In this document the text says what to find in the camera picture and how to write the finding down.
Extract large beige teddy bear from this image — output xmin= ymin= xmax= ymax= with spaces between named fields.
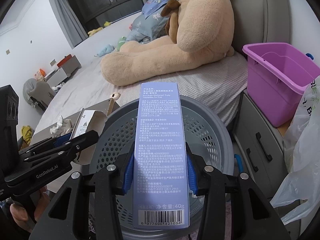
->
xmin=100 ymin=0 xmax=235 ymax=87

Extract grey clothes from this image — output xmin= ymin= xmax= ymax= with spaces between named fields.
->
xmin=23 ymin=78 xmax=38 ymax=103

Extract crumpled paper wrapper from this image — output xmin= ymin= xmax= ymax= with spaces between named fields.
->
xmin=50 ymin=116 xmax=73 ymax=134

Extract white desk cabinet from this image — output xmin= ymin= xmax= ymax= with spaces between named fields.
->
xmin=46 ymin=56 xmax=82 ymax=85

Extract green frog plush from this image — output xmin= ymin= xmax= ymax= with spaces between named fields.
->
xmin=116 ymin=36 xmax=127 ymax=52

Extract grey plastic basket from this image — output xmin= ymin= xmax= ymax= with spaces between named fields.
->
xmin=89 ymin=96 xmax=238 ymax=240

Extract bed with grey sheet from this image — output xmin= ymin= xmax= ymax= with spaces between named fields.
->
xmin=32 ymin=36 xmax=248 ymax=140

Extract white plastic bag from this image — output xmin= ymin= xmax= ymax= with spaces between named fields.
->
xmin=270 ymin=76 xmax=320 ymax=225

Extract blue grey quilt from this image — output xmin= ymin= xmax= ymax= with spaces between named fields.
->
xmin=126 ymin=12 xmax=175 ymax=43

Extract dark window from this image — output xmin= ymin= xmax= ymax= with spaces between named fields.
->
xmin=62 ymin=0 xmax=163 ymax=39

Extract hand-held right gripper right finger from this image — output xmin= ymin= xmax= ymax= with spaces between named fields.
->
xmin=185 ymin=142 xmax=292 ymax=240

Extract red box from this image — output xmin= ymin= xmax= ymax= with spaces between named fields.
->
xmin=57 ymin=57 xmax=73 ymax=68

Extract blue tube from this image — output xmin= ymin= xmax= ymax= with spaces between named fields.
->
xmin=234 ymin=154 xmax=243 ymax=174

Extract purple plastic bin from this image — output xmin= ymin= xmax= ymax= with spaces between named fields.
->
xmin=242 ymin=43 xmax=320 ymax=128

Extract grey padded headboard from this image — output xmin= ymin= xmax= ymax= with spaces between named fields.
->
xmin=229 ymin=0 xmax=300 ymax=55

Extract person's left hand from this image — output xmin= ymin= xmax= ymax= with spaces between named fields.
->
xmin=9 ymin=186 xmax=52 ymax=233

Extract grey nightstand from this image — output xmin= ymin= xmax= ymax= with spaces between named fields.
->
xmin=234 ymin=90 xmax=298 ymax=198

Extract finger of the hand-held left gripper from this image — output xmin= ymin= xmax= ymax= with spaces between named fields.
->
xmin=27 ymin=134 xmax=72 ymax=154
xmin=19 ymin=131 xmax=100 ymax=172

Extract light blue plush toy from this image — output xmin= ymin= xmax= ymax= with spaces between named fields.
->
xmin=96 ymin=44 xmax=117 ymax=57

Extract blue printed pillow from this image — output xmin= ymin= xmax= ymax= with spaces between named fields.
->
xmin=142 ymin=0 xmax=179 ymax=18

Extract yellow cloth bag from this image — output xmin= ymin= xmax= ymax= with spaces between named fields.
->
xmin=21 ymin=126 xmax=34 ymax=143

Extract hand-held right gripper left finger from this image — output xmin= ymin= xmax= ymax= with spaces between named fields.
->
xmin=29 ymin=149 xmax=134 ymax=240

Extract grey chair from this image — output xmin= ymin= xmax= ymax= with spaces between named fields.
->
xmin=29 ymin=85 xmax=57 ymax=110

